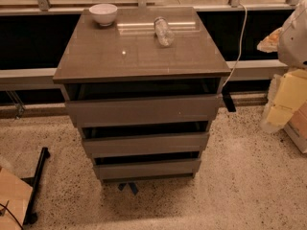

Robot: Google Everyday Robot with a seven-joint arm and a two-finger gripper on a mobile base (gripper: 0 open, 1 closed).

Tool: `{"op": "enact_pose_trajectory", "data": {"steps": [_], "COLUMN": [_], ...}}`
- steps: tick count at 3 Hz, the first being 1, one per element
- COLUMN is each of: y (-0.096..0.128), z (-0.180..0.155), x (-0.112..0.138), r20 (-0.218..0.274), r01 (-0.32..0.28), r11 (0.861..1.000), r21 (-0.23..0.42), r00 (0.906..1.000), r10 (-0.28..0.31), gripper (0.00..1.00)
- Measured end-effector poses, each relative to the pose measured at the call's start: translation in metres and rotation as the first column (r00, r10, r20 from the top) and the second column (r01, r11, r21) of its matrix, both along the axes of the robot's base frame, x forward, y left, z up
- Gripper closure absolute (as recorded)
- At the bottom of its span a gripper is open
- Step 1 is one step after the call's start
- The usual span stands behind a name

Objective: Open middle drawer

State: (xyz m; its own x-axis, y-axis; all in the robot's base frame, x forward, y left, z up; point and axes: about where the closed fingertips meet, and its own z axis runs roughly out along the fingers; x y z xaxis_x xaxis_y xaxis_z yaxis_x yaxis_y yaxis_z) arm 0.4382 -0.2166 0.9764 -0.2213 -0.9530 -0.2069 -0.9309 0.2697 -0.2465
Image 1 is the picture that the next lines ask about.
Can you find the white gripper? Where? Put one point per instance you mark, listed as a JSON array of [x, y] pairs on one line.
[[295, 45]]

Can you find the grey drawer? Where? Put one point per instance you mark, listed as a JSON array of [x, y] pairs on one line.
[[148, 169], [143, 111], [141, 145]]

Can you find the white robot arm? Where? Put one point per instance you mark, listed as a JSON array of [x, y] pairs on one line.
[[293, 39]]

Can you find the grey drawer cabinet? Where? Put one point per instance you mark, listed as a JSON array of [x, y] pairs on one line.
[[126, 61]]

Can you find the grey bottom drawer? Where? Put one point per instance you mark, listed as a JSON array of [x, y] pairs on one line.
[[148, 169]]

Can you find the grey top drawer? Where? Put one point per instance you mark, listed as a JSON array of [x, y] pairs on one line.
[[143, 111]]

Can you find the cardboard box right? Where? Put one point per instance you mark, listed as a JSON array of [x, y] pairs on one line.
[[297, 128]]

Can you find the cardboard box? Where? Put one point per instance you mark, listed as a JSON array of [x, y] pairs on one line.
[[297, 128], [15, 195]]

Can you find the clear plastic bottle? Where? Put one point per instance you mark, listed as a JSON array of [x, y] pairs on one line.
[[163, 32]]

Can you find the white ceramic bowl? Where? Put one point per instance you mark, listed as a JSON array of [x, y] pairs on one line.
[[103, 14]]

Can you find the cardboard box left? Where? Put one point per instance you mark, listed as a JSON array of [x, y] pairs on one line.
[[15, 195]]

